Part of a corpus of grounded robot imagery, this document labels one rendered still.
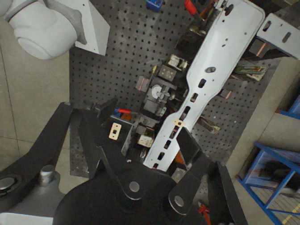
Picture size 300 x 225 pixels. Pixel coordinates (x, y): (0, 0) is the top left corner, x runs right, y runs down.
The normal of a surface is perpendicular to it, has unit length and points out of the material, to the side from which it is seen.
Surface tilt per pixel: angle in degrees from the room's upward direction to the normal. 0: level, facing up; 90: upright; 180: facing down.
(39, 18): 55
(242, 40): 0
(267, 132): 0
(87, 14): 44
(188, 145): 90
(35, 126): 0
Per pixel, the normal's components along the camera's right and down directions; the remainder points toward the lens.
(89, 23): -0.22, 0.85
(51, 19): 0.86, -0.10
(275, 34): 0.00, 0.31
